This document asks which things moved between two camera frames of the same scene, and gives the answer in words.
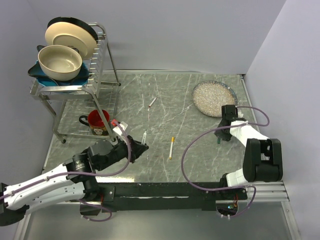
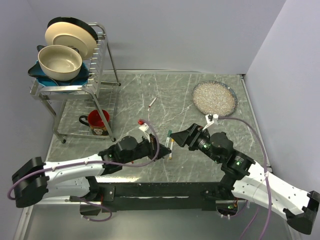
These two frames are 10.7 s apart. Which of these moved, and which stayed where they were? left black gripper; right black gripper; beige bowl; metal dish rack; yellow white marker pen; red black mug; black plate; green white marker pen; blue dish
Moved: left black gripper; green white marker pen; right black gripper
Stayed: yellow white marker pen; red black mug; beige bowl; blue dish; black plate; metal dish rack
